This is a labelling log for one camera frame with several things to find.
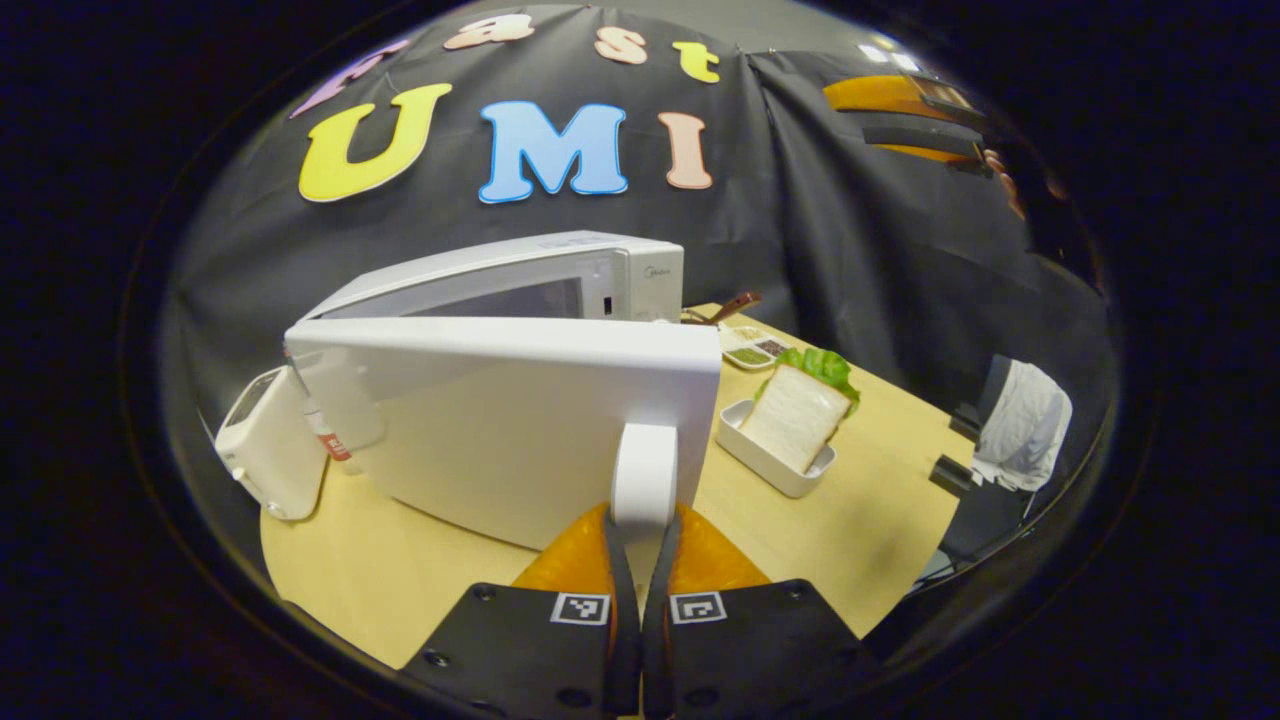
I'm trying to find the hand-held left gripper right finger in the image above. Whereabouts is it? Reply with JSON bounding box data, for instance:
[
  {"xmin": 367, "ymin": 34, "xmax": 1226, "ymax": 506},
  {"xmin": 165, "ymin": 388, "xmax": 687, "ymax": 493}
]
[{"xmin": 643, "ymin": 504, "xmax": 883, "ymax": 719}]

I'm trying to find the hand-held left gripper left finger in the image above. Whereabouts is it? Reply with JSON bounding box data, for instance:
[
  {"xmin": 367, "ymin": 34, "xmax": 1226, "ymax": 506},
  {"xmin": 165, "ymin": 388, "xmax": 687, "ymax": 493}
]
[{"xmin": 398, "ymin": 504, "xmax": 642, "ymax": 719}]

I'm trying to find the white microwave oven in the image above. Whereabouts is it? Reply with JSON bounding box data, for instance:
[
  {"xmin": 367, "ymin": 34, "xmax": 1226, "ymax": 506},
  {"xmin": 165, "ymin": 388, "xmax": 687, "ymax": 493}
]
[{"xmin": 284, "ymin": 231, "xmax": 724, "ymax": 552}]

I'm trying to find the toast sandwich with lettuce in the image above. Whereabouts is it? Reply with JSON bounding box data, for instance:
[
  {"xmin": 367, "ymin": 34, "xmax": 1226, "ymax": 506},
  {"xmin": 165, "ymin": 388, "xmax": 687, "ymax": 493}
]
[{"xmin": 739, "ymin": 346, "xmax": 862, "ymax": 474}]

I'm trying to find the white rectangular food tray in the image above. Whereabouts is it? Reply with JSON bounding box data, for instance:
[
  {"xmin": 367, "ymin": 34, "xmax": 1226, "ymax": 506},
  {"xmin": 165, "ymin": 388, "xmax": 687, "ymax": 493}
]
[{"xmin": 715, "ymin": 399, "xmax": 838, "ymax": 500}]

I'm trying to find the small ceiling light panel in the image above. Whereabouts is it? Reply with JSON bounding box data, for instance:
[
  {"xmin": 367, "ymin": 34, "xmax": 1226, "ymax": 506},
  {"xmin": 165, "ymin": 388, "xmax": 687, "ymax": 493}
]
[{"xmin": 858, "ymin": 43, "xmax": 923, "ymax": 73}]

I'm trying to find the black backdrop cloth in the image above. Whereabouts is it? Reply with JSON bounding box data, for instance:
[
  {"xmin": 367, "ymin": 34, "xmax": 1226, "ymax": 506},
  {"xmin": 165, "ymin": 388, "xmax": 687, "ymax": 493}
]
[{"xmin": 165, "ymin": 5, "xmax": 1111, "ymax": 561}]

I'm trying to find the brown wooden spoon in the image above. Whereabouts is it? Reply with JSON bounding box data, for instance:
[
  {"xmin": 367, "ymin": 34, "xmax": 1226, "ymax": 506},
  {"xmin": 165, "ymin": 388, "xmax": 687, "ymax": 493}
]
[{"xmin": 685, "ymin": 291, "xmax": 764, "ymax": 327}]

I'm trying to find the white divided condiment dish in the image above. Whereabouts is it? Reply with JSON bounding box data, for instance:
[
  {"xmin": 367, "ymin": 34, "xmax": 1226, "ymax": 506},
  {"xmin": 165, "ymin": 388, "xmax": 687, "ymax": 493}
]
[{"xmin": 721, "ymin": 324, "xmax": 792, "ymax": 372}]

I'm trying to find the clear water bottle red label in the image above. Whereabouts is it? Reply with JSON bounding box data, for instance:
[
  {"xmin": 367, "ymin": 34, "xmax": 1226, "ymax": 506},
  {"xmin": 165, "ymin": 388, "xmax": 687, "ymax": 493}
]
[{"xmin": 298, "ymin": 375, "xmax": 354, "ymax": 464}]

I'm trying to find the white cloth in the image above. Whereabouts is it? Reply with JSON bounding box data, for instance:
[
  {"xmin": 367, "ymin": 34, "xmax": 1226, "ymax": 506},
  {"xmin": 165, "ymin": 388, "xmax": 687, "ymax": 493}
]
[{"xmin": 974, "ymin": 358, "xmax": 1074, "ymax": 493}]

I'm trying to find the white toaster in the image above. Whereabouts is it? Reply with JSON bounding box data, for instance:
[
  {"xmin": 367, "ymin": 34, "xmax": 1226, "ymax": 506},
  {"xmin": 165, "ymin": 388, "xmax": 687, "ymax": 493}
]
[{"xmin": 214, "ymin": 364, "xmax": 330, "ymax": 522}]

